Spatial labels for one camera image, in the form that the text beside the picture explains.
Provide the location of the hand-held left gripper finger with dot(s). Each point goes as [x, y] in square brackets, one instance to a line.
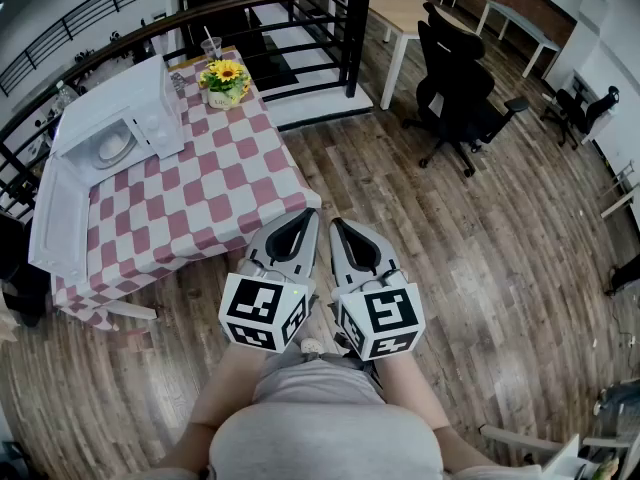
[260, 245]
[311, 243]

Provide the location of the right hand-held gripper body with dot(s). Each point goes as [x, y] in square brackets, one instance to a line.
[390, 308]

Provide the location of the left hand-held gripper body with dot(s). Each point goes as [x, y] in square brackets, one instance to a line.
[250, 300]

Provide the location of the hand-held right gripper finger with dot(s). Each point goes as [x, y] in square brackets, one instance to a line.
[339, 263]
[385, 253]

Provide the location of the white microwave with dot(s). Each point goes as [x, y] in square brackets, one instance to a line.
[115, 93]

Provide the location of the person's left forearm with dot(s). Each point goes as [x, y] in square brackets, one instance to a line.
[227, 383]

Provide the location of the person's right forearm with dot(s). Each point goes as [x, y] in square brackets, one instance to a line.
[415, 393]

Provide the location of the glass microwave turntable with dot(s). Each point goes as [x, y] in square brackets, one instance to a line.
[102, 160]

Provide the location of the person's white shoe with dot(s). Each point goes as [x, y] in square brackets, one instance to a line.
[311, 345]

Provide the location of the pink checkered tablecloth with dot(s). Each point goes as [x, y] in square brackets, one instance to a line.
[225, 168]

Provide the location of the white table leg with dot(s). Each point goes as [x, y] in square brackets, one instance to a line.
[130, 310]

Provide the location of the person's grey shirt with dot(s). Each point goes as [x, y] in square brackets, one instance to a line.
[325, 433]

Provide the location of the sunflower pot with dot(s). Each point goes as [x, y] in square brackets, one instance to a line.
[225, 80]

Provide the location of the small patterned packet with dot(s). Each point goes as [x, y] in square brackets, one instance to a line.
[178, 81]

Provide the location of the clear plastic cup with straw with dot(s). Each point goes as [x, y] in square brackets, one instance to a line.
[211, 49]

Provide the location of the small black office chair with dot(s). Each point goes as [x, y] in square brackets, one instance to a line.
[575, 110]

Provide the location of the clear plastic water bottle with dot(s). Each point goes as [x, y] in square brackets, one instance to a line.
[64, 99]

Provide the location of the brown paper bag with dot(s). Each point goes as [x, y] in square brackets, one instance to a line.
[6, 320]

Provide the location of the wooden table with white legs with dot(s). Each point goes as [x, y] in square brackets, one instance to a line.
[400, 8]

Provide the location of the black bag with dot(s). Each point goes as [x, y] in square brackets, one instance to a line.
[620, 410]

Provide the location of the long white desk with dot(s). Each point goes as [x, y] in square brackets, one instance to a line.
[520, 23]

